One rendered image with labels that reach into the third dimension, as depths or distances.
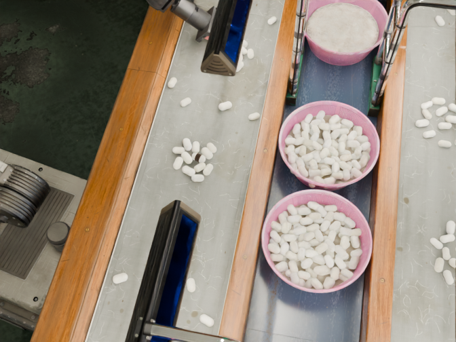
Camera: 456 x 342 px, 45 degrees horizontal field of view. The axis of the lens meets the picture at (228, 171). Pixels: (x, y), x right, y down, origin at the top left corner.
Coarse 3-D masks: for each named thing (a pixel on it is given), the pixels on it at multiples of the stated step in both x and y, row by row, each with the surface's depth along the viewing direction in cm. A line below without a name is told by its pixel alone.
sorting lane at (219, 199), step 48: (192, 48) 169; (192, 96) 160; (240, 96) 159; (192, 144) 152; (240, 144) 152; (144, 192) 146; (192, 192) 145; (240, 192) 145; (144, 240) 139; (96, 336) 128
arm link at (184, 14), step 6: (180, 0) 156; (186, 0) 157; (174, 6) 157; (180, 6) 156; (186, 6) 156; (192, 6) 158; (174, 12) 158; (180, 12) 157; (186, 12) 157; (192, 12) 158; (186, 18) 159
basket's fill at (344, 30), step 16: (320, 16) 173; (336, 16) 173; (352, 16) 173; (368, 16) 174; (320, 32) 171; (336, 32) 170; (352, 32) 171; (368, 32) 170; (336, 48) 168; (352, 48) 167
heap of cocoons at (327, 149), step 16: (320, 112) 155; (304, 128) 153; (320, 128) 154; (336, 128) 153; (352, 128) 155; (288, 144) 152; (304, 144) 151; (320, 144) 152; (336, 144) 151; (352, 144) 150; (368, 144) 150; (288, 160) 149; (304, 160) 148; (320, 160) 149; (336, 160) 149; (352, 160) 150; (368, 160) 149; (304, 176) 146; (320, 176) 147; (336, 176) 145; (352, 176) 147
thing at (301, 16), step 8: (304, 0) 130; (304, 8) 132; (296, 16) 136; (304, 16) 135; (296, 24) 138; (304, 24) 138; (296, 32) 140; (304, 32) 161; (296, 40) 142; (304, 40) 165; (296, 48) 144; (304, 48) 170; (296, 56) 147; (296, 64) 150; (296, 72) 153; (296, 80) 157; (288, 88) 163; (296, 88) 160; (288, 96) 162; (296, 96) 162; (288, 104) 165
